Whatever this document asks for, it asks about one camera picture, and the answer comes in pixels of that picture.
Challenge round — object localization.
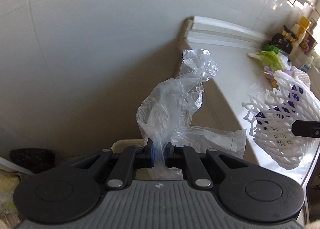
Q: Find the white foam fruit net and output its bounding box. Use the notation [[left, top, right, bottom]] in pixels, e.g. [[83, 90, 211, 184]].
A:
[[242, 70, 319, 170]]

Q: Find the clear plastic bag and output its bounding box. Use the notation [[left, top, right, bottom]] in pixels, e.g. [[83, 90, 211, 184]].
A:
[[136, 49, 217, 180]]

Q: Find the green cabbage leaf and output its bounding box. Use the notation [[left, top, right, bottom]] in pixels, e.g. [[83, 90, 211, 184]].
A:
[[247, 51, 285, 72]]

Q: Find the green snack bag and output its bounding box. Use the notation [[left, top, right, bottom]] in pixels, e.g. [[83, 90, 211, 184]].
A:
[[263, 44, 279, 54]]

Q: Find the flat white foam net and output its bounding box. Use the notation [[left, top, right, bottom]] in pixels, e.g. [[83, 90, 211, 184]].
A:
[[290, 66, 311, 88]]

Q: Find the clear blue-label spray bottle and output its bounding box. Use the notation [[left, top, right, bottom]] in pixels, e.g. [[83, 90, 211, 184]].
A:
[[300, 57, 314, 73]]

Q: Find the purple instant noodle cup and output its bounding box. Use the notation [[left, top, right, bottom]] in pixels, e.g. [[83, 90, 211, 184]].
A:
[[298, 31, 317, 55]]

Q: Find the right dark sauce bottle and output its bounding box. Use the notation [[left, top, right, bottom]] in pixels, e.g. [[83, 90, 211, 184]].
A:
[[279, 35, 293, 54]]

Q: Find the dark sauce bottle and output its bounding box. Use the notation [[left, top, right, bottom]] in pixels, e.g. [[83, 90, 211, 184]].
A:
[[279, 35, 293, 54], [270, 33, 287, 51]]

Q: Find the left dark sauce bottle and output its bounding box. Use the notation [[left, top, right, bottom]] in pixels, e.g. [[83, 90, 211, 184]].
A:
[[270, 33, 287, 51]]

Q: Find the white bottle yellow cap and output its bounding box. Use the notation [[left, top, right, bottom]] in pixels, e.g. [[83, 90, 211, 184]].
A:
[[291, 16, 310, 46]]

